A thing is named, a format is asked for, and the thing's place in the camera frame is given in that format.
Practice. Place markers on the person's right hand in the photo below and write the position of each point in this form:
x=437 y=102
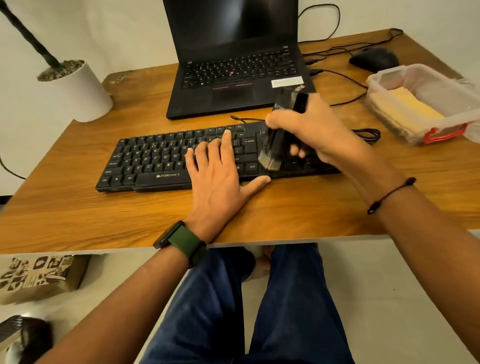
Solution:
x=330 y=138

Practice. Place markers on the printed brown paper bag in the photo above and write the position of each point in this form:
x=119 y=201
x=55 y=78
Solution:
x=37 y=277

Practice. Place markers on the white plant pot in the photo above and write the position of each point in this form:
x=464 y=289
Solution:
x=86 y=93

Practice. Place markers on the black cleaning brush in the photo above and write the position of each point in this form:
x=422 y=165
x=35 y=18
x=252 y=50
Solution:
x=277 y=146

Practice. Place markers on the yellow cloth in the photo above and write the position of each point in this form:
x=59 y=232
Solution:
x=405 y=108

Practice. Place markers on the black laptop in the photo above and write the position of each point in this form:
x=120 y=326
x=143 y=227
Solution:
x=232 y=22

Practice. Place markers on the black keyboard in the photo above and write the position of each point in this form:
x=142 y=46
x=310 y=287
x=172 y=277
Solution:
x=150 y=157

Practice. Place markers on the small plastic wrapper scrap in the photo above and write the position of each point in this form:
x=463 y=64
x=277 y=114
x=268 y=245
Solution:
x=117 y=79

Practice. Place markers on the clear plastic box red latches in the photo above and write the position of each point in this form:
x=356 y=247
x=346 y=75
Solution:
x=450 y=90

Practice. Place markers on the black woven basket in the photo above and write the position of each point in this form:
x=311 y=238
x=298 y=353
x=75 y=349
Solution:
x=33 y=337

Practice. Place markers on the person's bare foot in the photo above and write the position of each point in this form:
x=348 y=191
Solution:
x=262 y=264

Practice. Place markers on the person's right forearm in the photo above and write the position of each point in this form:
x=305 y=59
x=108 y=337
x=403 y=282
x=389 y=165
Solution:
x=435 y=255

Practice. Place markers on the person's blue jeans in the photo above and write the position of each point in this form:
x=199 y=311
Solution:
x=292 y=311

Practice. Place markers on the black computer mouse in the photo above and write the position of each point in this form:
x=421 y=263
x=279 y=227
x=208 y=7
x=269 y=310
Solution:
x=373 y=59

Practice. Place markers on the person's left hand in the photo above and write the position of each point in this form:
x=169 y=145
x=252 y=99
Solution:
x=215 y=187

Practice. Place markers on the clear plastic box lid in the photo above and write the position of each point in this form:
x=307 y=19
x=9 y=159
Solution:
x=474 y=135

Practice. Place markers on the person's left forearm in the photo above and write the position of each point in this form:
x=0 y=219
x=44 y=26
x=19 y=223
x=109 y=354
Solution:
x=112 y=315

